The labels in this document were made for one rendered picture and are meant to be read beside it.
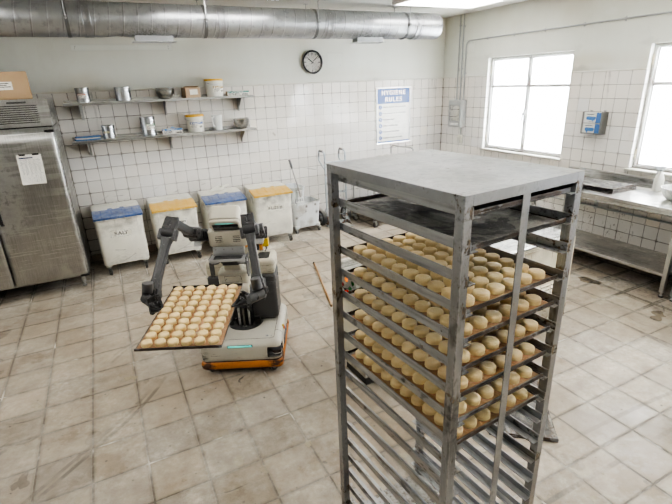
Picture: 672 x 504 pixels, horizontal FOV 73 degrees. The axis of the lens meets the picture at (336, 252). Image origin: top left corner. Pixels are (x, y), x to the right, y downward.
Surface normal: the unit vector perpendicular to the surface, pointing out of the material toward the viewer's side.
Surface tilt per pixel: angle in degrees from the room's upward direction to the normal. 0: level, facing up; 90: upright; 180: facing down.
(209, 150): 90
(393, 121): 90
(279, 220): 93
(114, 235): 92
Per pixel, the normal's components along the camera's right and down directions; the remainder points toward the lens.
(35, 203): 0.44, 0.30
